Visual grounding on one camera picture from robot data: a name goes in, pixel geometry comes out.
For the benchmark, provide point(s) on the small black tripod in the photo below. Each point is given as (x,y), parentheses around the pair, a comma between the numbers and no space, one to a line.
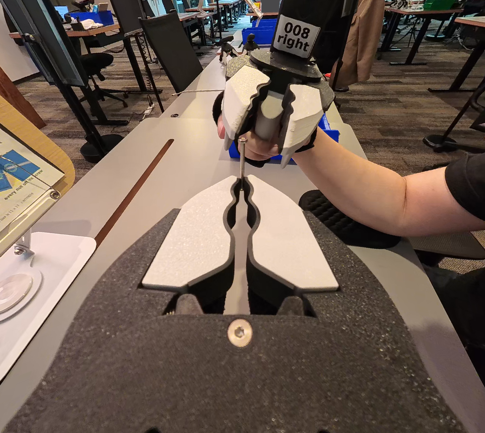
(251,44)
(227,48)

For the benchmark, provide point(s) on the person's right hand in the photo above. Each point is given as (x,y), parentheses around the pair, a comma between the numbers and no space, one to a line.
(257,148)

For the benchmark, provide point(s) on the black monitor floor stand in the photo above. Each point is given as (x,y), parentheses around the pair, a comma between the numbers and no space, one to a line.
(87,122)

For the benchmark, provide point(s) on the person's right forearm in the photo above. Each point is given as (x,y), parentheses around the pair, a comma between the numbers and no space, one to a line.
(360,194)

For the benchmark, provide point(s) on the white power strip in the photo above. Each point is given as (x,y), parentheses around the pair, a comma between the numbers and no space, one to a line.
(148,110)

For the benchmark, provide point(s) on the beige coat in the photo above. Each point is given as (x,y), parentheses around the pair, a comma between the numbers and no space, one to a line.
(360,35)

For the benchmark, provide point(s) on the blue plastic bin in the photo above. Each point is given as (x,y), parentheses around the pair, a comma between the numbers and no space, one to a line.
(329,131)
(261,29)

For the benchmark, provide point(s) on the person's black shirt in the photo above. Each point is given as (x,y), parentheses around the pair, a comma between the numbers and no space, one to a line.
(468,182)

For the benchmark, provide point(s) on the green crate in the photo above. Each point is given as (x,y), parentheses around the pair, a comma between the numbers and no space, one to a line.
(439,3)

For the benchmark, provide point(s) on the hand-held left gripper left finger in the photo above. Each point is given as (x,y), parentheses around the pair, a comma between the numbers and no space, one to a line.
(189,239)

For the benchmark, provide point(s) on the black wrist rest pad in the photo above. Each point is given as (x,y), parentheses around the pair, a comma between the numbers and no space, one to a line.
(333,220)

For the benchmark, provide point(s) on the thin metal screw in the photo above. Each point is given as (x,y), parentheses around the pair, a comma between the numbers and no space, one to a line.
(243,160)

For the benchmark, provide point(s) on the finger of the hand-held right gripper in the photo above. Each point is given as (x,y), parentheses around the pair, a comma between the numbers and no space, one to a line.
(305,114)
(242,95)

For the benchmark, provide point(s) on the grey desk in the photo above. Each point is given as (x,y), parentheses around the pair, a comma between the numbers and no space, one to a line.
(197,145)

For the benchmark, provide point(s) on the white stand base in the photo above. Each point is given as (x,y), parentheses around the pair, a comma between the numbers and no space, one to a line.
(49,289)

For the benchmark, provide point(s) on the blue storage bin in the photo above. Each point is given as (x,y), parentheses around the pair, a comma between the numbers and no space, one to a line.
(91,16)

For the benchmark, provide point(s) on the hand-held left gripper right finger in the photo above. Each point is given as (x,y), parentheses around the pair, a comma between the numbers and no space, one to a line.
(291,243)

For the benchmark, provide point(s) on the wooden backing board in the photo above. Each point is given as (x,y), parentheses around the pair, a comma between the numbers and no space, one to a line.
(49,137)

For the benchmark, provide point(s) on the printed instruction sheet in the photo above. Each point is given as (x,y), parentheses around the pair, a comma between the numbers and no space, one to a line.
(22,175)

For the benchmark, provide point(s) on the black framed monitor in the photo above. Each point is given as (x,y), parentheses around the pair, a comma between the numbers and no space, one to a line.
(41,31)
(125,4)

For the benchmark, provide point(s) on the black office chair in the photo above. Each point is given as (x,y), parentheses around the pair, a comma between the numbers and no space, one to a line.
(98,72)

